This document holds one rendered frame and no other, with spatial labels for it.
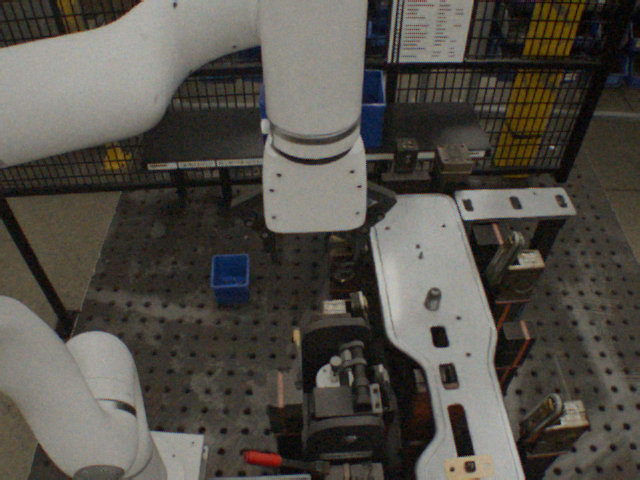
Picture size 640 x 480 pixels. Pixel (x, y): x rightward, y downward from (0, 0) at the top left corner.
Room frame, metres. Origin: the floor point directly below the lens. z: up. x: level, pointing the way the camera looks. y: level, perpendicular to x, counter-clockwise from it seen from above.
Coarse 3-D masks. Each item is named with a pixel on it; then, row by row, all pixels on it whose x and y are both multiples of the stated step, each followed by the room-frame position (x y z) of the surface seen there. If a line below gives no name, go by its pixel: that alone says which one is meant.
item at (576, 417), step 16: (576, 400) 0.42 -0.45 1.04; (576, 416) 0.39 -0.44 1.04; (544, 432) 0.37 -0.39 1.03; (560, 432) 0.37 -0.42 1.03; (576, 432) 0.37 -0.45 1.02; (528, 448) 0.37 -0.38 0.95; (544, 448) 0.37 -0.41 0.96; (560, 448) 0.37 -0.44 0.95; (528, 464) 0.37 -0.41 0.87; (544, 464) 0.37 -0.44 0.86
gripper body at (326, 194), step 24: (360, 144) 0.41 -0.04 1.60; (264, 168) 0.40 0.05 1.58; (288, 168) 0.39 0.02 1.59; (312, 168) 0.39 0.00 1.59; (336, 168) 0.39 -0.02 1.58; (360, 168) 0.40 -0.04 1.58; (264, 192) 0.39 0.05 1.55; (288, 192) 0.39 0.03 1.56; (312, 192) 0.39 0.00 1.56; (336, 192) 0.39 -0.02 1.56; (360, 192) 0.39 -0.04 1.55; (288, 216) 0.39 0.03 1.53; (312, 216) 0.39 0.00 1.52; (336, 216) 0.39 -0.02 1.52; (360, 216) 0.39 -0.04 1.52
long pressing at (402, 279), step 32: (384, 224) 0.89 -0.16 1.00; (416, 224) 0.89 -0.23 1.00; (448, 224) 0.89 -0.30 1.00; (384, 256) 0.79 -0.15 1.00; (416, 256) 0.79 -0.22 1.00; (448, 256) 0.79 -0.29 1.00; (384, 288) 0.70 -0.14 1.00; (416, 288) 0.70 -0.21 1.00; (448, 288) 0.70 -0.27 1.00; (480, 288) 0.70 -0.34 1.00; (384, 320) 0.62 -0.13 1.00; (416, 320) 0.62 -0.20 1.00; (448, 320) 0.62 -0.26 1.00; (480, 320) 0.62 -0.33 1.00; (416, 352) 0.55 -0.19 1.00; (448, 352) 0.55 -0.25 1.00; (480, 352) 0.55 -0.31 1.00; (480, 384) 0.48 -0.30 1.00; (448, 416) 0.42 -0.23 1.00; (480, 416) 0.42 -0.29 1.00; (448, 448) 0.36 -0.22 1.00; (480, 448) 0.36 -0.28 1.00; (512, 448) 0.36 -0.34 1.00
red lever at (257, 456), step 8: (248, 456) 0.29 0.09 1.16; (256, 456) 0.29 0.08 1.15; (264, 456) 0.29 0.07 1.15; (272, 456) 0.30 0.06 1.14; (280, 456) 0.30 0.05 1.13; (256, 464) 0.28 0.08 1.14; (264, 464) 0.28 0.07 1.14; (272, 464) 0.29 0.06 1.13; (280, 464) 0.29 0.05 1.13; (288, 464) 0.29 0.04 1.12; (296, 464) 0.30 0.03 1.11; (304, 464) 0.30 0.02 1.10; (312, 464) 0.30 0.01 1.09; (320, 464) 0.30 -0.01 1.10; (328, 464) 0.30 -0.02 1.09; (312, 472) 0.29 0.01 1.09; (320, 472) 0.29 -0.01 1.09; (328, 472) 0.29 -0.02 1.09
